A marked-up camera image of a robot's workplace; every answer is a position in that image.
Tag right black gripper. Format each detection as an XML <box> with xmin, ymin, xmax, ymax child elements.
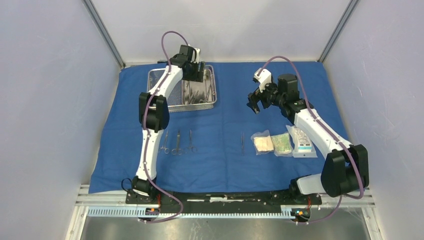
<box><xmin>246</xmin><ymin>78</ymin><xmax>285</xmax><ymax>115</ymax></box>

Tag stainless steel instrument tray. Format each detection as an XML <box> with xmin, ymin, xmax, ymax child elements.
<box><xmin>181</xmin><ymin>65</ymin><xmax>217</xmax><ymax>105</ymax></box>

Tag wire mesh steel basket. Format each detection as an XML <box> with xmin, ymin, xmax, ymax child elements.
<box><xmin>147</xmin><ymin>65</ymin><xmax>218</xmax><ymax>113</ymax></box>

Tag steel thumb tweezers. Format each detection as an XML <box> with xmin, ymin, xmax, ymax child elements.
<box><xmin>240</xmin><ymin>132</ymin><xmax>245</xmax><ymax>156</ymax></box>

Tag beige gauze packet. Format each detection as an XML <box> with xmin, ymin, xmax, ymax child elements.
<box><xmin>250</xmin><ymin>130</ymin><xmax>275</xmax><ymax>155</ymax></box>

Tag green printed packet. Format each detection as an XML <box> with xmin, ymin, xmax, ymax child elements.
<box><xmin>271</xmin><ymin>132</ymin><xmax>293</xmax><ymax>157</ymax></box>

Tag blue surgical drape cloth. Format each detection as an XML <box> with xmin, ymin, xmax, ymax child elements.
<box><xmin>89</xmin><ymin>62</ymin><xmax>325</xmax><ymax>194</ymax></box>

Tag white blue box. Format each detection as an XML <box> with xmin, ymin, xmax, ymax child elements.
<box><xmin>286</xmin><ymin>125</ymin><xmax>318</xmax><ymax>158</ymax></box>

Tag steel surgical scissors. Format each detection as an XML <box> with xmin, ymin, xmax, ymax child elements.
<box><xmin>171</xmin><ymin>129</ymin><xmax>183</xmax><ymax>155</ymax></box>

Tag steel curved hemostat clamp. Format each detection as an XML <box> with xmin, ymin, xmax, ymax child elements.
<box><xmin>158</xmin><ymin>130</ymin><xmax>170</xmax><ymax>154</ymax></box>

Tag steel scalpel handle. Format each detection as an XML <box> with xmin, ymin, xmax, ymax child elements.
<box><xmin>204</xmin><ymin>80</ymin><xmax>212</xmax><ymax>103</ymax></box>

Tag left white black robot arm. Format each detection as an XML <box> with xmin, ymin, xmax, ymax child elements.
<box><xmin>131</xmin><ymin>44</ymin><xmax>205</xmax><ymax>204</ymax></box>

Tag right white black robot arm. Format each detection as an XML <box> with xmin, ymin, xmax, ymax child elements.
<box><xmin>247</xmin><ymin>69</ymin><xmax>369</xmax><ymax>204</ymax></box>

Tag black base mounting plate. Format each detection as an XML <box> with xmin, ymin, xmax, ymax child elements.
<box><xmin>125</xmin><ymin>189</ymin><xmax>322</xmax><ymax>214</ymax></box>

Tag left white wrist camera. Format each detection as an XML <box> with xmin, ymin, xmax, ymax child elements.
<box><xmin>192</xmin><ymin>48</ymin><xmax>201</xmax><ymax>64</ymax></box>

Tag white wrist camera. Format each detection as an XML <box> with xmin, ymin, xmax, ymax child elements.
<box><xmin>192</xmin><ymin>48</ymin><xmax>201</xmax><ymax>64</ymax></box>
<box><xmin>253</xmin><ymin>68</ymin><xmax>272</xmax><ymax>93</ymax></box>

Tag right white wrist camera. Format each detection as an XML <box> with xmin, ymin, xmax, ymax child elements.
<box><xmin>253</xmin><ymin>68</ymin><xmax>272</xmax><ymax>93</ymax></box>

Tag aluminium frame rail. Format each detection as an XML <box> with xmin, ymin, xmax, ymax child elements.
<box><xmin>75</xmin><ymin>184</ymin><xmax>376</xmax><ymax>208</ymax></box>

